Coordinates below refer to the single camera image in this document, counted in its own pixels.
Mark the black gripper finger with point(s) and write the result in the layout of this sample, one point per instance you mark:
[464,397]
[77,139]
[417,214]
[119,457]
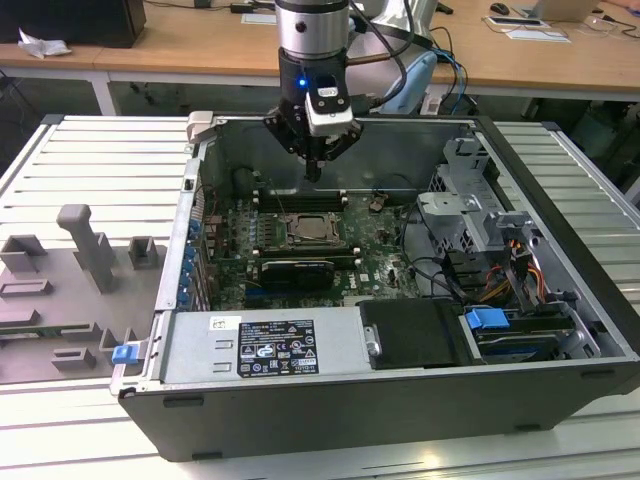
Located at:
[290,135]
[342,142]

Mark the metal locking lever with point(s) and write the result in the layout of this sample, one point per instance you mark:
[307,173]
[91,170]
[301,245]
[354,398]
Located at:
[282,207]

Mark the silver CPU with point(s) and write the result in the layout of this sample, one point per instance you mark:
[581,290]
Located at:
[312,227]

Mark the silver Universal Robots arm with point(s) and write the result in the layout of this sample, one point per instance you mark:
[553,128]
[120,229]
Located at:
[310,25]

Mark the CPU socket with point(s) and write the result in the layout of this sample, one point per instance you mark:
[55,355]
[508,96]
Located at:
[287,240]

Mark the round coin battery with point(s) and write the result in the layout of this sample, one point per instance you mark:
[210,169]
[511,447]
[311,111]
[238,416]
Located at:
[378,202]

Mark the white paper sheet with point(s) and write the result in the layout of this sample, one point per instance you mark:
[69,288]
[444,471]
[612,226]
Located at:
[540,35]
[257,19]

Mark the grey case latch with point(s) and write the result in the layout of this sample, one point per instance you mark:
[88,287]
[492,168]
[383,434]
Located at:
[202,125]

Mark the black power adapter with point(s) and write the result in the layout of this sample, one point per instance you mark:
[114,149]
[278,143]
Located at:
[242,8]

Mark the small white box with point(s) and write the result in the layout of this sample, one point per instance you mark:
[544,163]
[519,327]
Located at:
[433,105]

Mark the wooden desk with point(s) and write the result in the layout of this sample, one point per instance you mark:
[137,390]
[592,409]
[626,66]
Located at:
[175,55]

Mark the green motherboard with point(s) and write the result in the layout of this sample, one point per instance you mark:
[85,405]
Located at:
[380,260]

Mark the metal drive cage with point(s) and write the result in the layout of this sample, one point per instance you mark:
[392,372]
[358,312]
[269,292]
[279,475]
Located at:
[450,210]

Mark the black graphics card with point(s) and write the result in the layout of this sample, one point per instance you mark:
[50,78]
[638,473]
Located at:
[300,275]

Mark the black plastic shroud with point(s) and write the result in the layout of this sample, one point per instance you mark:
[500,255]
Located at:
[415,335]

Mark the black computer mouse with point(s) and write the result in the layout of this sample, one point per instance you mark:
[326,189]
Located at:
[499,8]

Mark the white flat device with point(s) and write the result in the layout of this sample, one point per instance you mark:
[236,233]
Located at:
[517,21]

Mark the black computer box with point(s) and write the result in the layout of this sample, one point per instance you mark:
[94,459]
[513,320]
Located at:
[75,20]

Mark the hard disk in blue carrier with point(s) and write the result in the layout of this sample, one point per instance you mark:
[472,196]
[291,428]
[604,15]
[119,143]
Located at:
[485,319]

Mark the silver power supply unit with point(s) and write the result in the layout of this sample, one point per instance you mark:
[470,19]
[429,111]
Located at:
[200,350]

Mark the crumpled white paper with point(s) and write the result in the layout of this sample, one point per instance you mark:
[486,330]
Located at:
[45,46]

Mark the silver laptop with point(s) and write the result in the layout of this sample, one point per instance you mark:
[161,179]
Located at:
[560,9]

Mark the black open PC case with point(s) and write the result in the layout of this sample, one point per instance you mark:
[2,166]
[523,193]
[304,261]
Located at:
[350,415]

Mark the blue latch tab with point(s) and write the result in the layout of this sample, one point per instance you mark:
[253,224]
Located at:
[124,355]

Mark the grey parts rack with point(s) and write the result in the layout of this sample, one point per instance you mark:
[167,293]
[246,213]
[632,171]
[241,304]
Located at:
[60,310]

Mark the green RAM stick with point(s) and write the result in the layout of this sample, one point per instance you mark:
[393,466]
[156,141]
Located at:
[40,330]

